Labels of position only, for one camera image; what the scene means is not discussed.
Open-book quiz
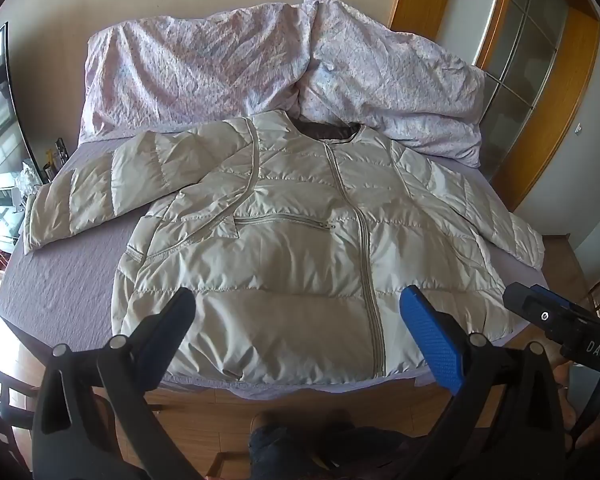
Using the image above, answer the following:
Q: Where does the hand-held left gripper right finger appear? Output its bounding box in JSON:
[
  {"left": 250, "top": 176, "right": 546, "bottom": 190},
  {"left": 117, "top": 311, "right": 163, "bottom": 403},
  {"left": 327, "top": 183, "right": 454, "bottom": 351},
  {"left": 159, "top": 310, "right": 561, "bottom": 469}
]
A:
[{"left": 399, "top": 285, "right": 567, "bottom": 480}]

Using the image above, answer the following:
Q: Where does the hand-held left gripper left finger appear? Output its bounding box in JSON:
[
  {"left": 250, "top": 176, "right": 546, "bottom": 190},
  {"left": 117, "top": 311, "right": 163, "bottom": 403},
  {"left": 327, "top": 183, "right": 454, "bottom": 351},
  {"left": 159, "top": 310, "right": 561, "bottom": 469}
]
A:
[{"left": 31, "top": 287, "right": 197, "bottom": 480}]

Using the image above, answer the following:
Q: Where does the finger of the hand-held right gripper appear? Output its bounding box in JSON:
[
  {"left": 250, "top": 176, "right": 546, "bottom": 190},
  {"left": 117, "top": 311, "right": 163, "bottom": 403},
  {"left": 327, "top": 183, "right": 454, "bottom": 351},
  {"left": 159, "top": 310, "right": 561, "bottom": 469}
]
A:
[{"left": 502, "top": 282, "right": 600, "bottom": 347}]

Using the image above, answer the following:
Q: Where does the beige puffer jacket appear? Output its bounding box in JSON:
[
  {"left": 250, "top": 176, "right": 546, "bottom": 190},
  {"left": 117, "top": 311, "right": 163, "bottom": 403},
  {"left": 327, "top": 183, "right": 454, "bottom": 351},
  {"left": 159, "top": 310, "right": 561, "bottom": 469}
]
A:
[{"left": 22, "top": 110, "right": 547, "bottom": 386}]

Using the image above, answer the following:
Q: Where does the person's right hand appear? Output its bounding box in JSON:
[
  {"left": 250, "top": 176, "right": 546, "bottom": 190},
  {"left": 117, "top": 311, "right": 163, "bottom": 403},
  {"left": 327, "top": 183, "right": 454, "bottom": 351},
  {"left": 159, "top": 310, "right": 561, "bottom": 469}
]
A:
[{"left": 552, "top": 360, "right": 588, "bottom": 442}]

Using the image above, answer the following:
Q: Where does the bed with purple sheet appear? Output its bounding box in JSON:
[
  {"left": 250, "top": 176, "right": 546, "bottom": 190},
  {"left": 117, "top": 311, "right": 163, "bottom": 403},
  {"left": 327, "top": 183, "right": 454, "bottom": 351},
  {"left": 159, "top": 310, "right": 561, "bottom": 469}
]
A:
[{"left": 0, "top": 120, "right": 550, "bottom": 402}]

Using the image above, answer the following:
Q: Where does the small bottles cluster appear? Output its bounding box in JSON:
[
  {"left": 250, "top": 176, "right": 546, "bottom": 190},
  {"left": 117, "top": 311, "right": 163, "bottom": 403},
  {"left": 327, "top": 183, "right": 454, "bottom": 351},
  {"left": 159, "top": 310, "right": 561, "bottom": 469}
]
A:
[{"left": 44, "top": 137, "right": 70, "bottom": 182}]

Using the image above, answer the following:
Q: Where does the clear plastic bag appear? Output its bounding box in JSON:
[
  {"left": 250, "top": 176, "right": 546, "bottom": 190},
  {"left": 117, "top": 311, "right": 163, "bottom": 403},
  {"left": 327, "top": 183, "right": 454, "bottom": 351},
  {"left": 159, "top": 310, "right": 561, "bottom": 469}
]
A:
[{"left": 15, "top": 159, "right": 45, "bottom": 197}]

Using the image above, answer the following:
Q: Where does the wooden framed glass door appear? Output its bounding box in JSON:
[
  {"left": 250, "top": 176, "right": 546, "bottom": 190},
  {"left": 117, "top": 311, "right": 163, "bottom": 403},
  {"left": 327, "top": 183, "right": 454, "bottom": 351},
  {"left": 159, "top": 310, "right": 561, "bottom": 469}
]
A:
[{"left": 472, "top": 0, "right": 600, "bottom": 214}]

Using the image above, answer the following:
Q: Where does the pink floral duvet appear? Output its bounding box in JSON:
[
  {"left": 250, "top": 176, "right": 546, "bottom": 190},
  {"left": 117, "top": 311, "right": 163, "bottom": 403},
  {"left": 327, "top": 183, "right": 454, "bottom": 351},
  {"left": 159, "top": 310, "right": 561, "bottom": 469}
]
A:
[{"left": 79, "top": 2, "right": 313, "bottom": 144}]

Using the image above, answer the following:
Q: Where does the glass panel door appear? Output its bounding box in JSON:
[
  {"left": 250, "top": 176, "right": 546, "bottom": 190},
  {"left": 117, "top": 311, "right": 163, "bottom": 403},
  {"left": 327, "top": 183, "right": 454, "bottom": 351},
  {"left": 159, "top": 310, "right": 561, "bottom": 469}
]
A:
[{"left": 476, "top": 0, "right": 581, "bottom": 181}]

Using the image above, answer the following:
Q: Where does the black flat television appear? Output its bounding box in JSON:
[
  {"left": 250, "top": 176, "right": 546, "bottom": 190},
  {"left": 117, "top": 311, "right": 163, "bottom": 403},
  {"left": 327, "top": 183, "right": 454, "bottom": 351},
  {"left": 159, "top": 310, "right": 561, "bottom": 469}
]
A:
[{"left": 0, "top": 22, "right": 49, "bottom": 242}]

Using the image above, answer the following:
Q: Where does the pink floral bed sheet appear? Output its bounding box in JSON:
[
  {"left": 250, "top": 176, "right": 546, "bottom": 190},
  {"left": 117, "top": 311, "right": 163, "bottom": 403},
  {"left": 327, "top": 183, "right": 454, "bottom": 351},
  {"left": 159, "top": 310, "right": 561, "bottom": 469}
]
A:
[{"left": 296, "top": 0, "right": 487, "bottom": 170}]

